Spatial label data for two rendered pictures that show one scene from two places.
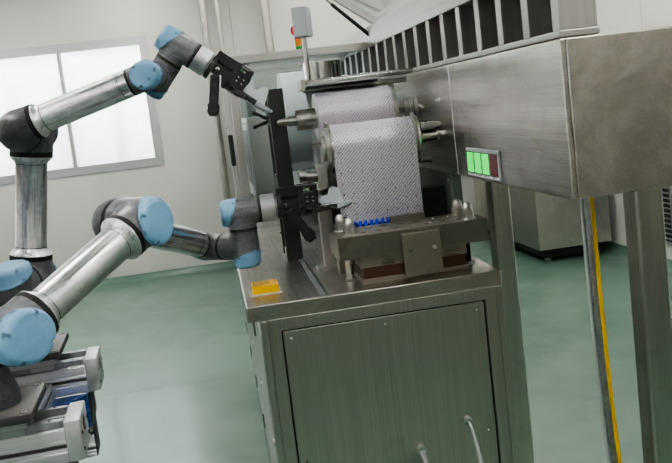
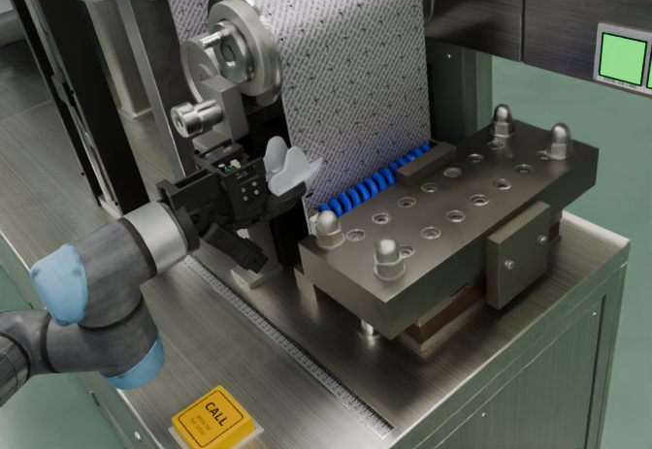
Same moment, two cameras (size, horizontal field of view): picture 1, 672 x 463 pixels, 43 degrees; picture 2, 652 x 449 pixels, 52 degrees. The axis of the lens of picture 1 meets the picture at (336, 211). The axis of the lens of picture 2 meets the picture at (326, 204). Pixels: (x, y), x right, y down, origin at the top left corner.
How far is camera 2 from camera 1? 1.74 m
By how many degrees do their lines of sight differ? 37
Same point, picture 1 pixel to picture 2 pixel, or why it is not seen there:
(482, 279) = (609, 267)
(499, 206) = (480, 67)
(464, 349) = (571, 376)
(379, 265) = (446, 305)
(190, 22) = not seen: outside the picture
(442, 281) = (564, 301)
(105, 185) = not seen: outside the picture
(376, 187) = (359, 115)
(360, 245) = (424, 292)
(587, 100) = not seen: outside the picture
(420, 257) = (520, 268)
